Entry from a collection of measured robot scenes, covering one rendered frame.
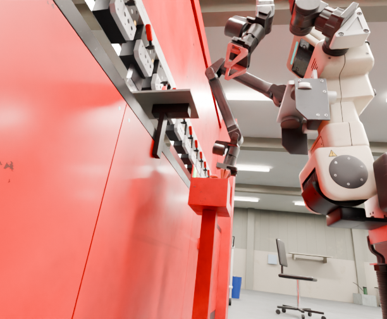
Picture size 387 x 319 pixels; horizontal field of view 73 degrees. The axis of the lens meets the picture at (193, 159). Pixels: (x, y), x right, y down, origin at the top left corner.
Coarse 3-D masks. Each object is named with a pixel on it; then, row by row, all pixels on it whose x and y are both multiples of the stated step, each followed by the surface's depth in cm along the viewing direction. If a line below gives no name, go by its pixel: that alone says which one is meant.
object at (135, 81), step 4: (132, 64) 110; (132, 68) 109; (136, 68) 111; (128, 72) 108; (132, 72) 108; (136, 72) 111; (128, 76) 107; (132, 76) 108; (136, 76) 111; (140, 76) 116; (128, 80) 107; (132, 80) 108; (136, 80) 111; (140, 80) 116; (132, 84) 110; (136, 84) 112; (140, 84) 116; (132, 88) 110; (136, 88) 113; (140, 88) 116
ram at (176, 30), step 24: (144, 0) 111; (168, 0) 140; (144, 24) 111; (168, 24) 141; (192, 24) 191; (168, 48) 141; (192, 48) 192; (192, 72) 194; (192, 120) 197; (216, 120) 313
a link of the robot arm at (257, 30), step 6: (246, 24) 87; (252, 24) 87; (258, 24) 85; (246, 30) 89; (252, 30) 85; (258, 30) 85; (264, 30) 86; (240, 36) 88; (252, 36) 85; (258, 36) 85; (258, 42) 86
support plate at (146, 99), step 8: (136, 96) 99; (144, 96) 99; (152, 96) 98; (160, 96) 98; (168, 96) 97; (176, 96) 96; (184, 96) 96; (192, 96) 96; (144, 104) 104; (152, 104) 103; (192, 104) 100; (192, 112) 105
